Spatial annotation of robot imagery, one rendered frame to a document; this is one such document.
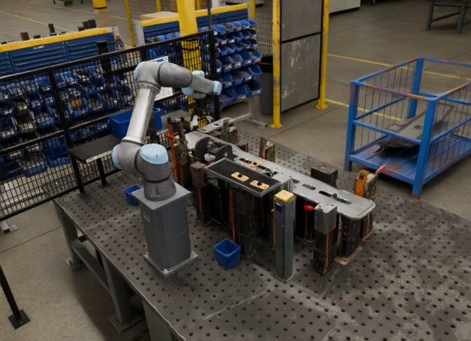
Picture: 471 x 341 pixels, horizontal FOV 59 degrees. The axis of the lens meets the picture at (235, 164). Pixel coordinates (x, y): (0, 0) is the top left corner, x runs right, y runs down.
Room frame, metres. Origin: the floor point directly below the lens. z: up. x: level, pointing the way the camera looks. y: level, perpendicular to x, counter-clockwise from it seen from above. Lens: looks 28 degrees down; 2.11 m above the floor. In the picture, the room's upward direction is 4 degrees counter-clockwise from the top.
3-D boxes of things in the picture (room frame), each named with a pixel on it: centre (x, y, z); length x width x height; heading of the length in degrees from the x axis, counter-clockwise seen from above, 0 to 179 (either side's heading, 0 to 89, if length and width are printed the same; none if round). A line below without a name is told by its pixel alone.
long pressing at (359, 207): (2.07, -0.13, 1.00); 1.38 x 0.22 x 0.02; 43
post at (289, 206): (1.50, -0.20, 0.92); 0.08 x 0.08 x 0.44; 43
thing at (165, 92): (2.90, 0.51, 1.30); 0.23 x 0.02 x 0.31; 133
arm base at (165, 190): (1.68, 0.36, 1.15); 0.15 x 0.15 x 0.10
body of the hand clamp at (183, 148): (2.31, 0.33, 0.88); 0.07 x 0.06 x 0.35; 133
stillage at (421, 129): (3.75, -1.82, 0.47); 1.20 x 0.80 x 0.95; 128
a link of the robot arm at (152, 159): (1.68, 0.37, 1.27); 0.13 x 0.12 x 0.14; 66
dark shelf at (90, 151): (2.60, 0.65, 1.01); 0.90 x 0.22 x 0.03; 133
